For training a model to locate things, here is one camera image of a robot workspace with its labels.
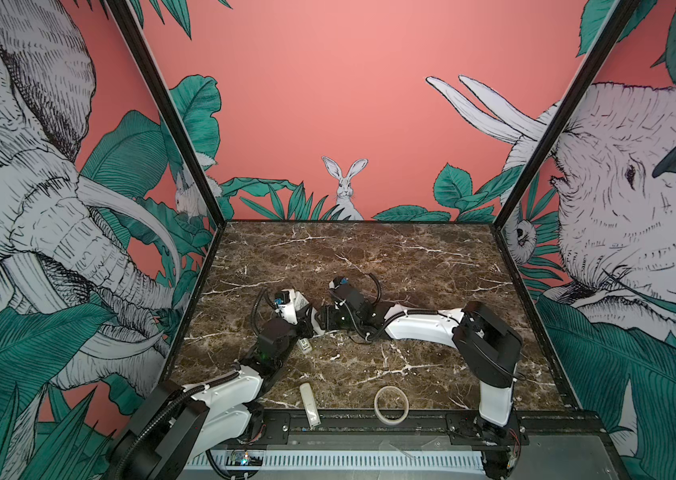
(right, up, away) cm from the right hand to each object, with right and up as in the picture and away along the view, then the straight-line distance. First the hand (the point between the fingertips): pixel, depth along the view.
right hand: (315, 318), depth 85 cm
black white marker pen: (-3, -8, 0) cm, 9 cm away
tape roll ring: (+20, -24, -10) cm, 33 cm away
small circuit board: (-15, -30, -15) cm, 37 cm away
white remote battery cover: (0, -20, -10) cm, 22 cm away
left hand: (-1, +5, -1) cm, 5 cm away
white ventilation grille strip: (+17, -31, -15) cm, 38 cm away
